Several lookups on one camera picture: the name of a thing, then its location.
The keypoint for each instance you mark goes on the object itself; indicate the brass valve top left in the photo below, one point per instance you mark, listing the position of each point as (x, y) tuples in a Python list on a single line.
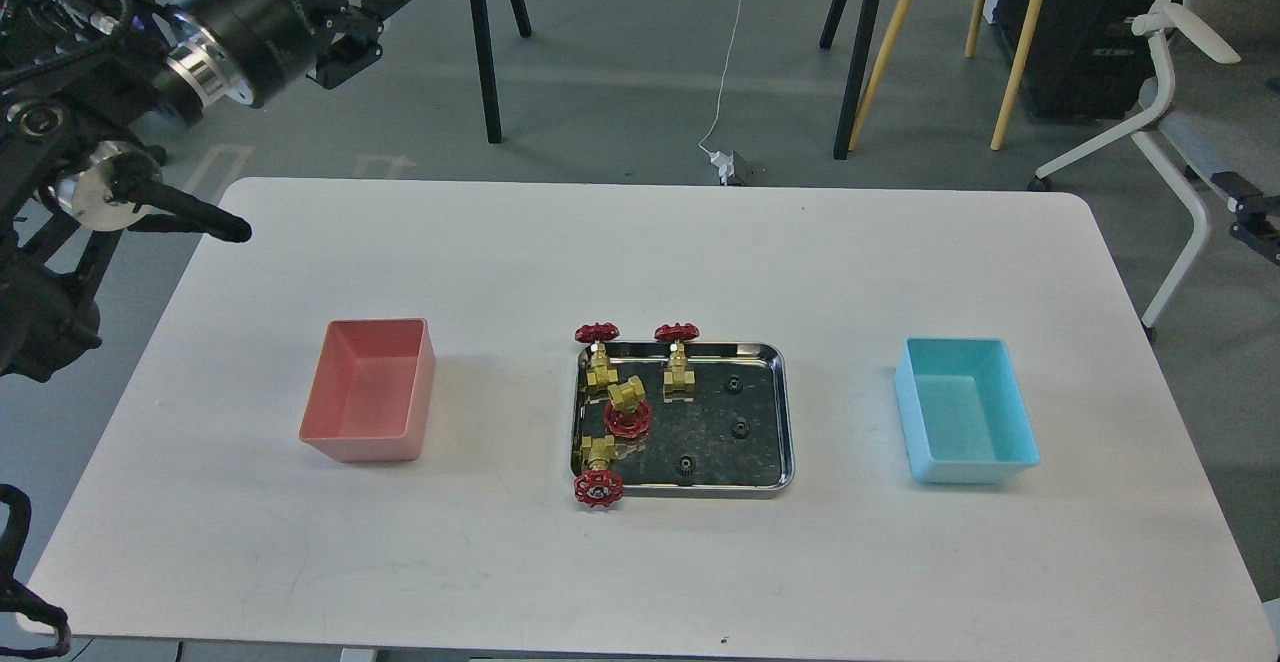
[(600, 372)]

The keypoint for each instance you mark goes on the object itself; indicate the white grey office chair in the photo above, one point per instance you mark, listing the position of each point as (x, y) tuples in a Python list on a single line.
[(1208, 113)]

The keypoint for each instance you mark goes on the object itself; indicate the brass valve red handle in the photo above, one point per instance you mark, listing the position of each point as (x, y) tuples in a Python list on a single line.
[(628, 415)]

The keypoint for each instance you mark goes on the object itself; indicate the brass valve top middle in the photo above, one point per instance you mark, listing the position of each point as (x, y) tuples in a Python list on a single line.
[(679, 379)]

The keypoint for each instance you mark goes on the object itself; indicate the stainless steel tray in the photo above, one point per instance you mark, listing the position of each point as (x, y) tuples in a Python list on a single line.
[(757, 467)]

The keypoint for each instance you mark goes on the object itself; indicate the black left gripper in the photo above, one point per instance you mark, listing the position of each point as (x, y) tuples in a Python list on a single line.
[(341, 38)]

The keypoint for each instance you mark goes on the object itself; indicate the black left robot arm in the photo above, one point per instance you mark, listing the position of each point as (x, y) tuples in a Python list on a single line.
[(77, 76)]

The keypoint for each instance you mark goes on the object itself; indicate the pink plastic box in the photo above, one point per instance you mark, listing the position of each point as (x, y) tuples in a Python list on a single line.
[(369, 400)]

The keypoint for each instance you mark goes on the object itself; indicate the blue plastic box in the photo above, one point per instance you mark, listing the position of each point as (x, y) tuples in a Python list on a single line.
[(962, 413)]

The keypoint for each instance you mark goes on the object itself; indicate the brass valve bottom left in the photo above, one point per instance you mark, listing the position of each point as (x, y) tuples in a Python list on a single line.
[(597, 485)]

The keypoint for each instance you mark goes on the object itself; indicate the black cabinet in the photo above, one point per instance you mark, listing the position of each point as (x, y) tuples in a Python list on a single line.
[(1084, 63)]

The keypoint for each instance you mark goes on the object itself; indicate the black tripod legs right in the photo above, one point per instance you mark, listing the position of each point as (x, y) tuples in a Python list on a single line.
[(853, 93)]

